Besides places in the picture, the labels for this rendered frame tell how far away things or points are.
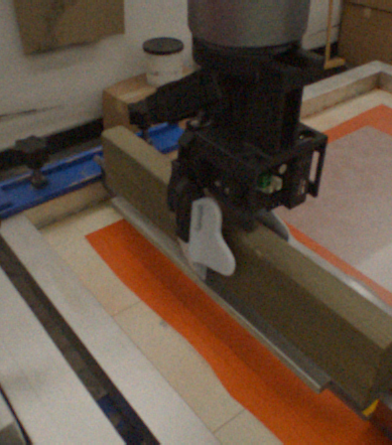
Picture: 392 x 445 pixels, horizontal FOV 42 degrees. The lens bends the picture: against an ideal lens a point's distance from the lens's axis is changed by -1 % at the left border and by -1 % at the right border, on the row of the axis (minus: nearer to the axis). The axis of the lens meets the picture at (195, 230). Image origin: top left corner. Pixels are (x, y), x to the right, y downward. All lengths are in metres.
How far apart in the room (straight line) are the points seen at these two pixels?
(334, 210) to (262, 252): 0.32
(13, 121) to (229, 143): 2.30
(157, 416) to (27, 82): 2.25
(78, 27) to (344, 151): 1.89
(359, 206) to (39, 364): 0.47
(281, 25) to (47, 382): 0.29
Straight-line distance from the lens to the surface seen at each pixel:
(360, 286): 0.59
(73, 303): 0.52
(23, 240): 0.60
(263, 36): 0.31
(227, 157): 0.34
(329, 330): 0.37
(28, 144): 0.64
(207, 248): 0.41
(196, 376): 0.49
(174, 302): 0.55
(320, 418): 0.48
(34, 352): 0.42
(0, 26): 2.47
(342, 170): 0.78
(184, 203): 0.39
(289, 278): 0.38
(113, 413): 0.52
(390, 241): 0.67
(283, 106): 0.32
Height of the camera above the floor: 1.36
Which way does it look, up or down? 39 degrees down
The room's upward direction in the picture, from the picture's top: straight up
